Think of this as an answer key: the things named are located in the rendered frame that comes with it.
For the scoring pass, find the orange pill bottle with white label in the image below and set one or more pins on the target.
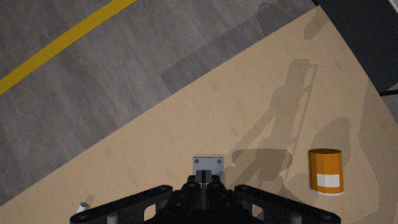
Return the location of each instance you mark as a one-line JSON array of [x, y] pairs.
[[326, 171]]

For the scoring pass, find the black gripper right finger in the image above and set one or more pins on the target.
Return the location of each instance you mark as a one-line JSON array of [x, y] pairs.
[[277, 209]]

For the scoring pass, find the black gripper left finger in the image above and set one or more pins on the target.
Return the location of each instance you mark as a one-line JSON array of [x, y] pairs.
[[130, 210]]

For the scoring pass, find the white toilet paper roll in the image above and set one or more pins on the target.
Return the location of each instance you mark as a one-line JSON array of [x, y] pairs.
[[260, 216]]

